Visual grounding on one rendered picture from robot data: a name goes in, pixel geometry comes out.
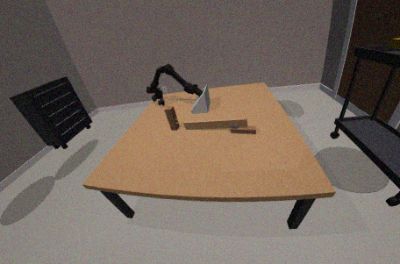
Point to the long wooden rail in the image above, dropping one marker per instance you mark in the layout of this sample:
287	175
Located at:
216	124

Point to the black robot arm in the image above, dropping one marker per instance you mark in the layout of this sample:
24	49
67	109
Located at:
169	70

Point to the brown wooden post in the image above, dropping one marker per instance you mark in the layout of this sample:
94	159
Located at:
174	125

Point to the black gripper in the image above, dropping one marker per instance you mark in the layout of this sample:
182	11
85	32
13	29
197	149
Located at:
160	96

